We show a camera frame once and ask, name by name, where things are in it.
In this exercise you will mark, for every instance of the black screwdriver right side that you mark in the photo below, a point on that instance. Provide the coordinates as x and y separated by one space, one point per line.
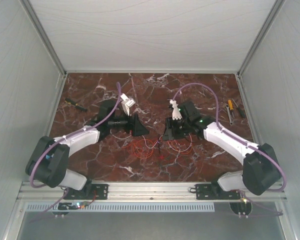
240 110

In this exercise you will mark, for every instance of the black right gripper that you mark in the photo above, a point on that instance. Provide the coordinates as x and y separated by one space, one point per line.
170 134

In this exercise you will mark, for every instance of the aluminium front rail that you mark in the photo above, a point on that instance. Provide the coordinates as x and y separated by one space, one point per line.
120 191

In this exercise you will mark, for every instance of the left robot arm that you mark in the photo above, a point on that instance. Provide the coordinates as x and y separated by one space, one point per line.
48 164

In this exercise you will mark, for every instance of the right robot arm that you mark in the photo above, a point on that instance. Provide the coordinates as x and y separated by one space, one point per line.
259 162

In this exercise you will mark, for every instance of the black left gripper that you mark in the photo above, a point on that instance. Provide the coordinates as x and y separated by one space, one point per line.
136 126

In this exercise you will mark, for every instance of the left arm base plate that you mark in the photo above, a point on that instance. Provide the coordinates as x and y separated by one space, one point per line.
90 192

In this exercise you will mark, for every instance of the grey slotted cable duct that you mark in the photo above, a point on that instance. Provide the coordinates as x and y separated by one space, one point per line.
137 207

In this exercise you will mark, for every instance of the black yellow screwdriver left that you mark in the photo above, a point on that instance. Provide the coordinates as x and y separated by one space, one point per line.
75 104

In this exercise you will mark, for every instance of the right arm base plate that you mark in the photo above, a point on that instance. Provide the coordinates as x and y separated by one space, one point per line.
212 191

